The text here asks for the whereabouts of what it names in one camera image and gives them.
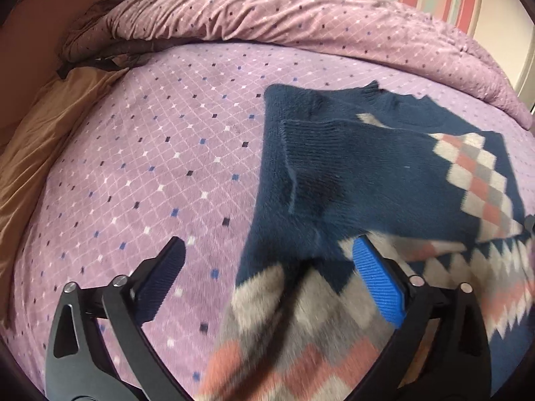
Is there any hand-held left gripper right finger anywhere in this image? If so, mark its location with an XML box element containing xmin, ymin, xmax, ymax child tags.
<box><xmin>352</xmin><ymin>235</ymin><xmax>492</xmax><ymax>401</ymax></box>

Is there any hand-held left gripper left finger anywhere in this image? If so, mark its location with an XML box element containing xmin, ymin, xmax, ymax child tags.
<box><xmin>44</xmin><ymin>236</ymin><xmax>187</xmax><ymax>401</ymax></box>

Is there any navy argyle knit sweater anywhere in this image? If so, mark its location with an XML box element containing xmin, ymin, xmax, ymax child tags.
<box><xmin>198</xmin><ymin>80</ymin><xmax>535</xmax><ymax>401</ymax></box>

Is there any purple diamond-patterned bed sheet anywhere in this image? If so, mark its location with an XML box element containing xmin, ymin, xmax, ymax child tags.
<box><xmin>8</xmin><ymin>39</ymin><xmax>535</xmax><ymax>401</ymax></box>

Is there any tan pillow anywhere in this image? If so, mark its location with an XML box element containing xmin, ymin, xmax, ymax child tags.
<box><xmin>0</xmin><ymin>67</ymin><xmax>130</xmax><ymax>326</ymax></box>

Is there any white wardrobe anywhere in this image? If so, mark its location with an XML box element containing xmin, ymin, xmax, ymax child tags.
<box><xmin>470</xmin><ymin>0</ymin><xmax>535</xmax><ymax>113</ymax></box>

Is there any dark brown cloth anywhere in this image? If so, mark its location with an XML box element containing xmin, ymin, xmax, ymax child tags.
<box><xmin>56</xmin><ymin>2</ymin><xmax>147</xmax><ymax>80</ymax></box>

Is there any pink padded headboard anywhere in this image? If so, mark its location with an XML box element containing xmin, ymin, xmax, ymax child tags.
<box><xmin>0</xmin><ymin>0</ymin><xmax>185</xmax><ymax>147</ymax></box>

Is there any purple diamond-patterned folded quilt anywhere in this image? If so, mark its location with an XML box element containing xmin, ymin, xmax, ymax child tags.
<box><xmin>63</xmin><ymin>0</ymin><xmax>533</xmax><ymax>130</ymax></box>

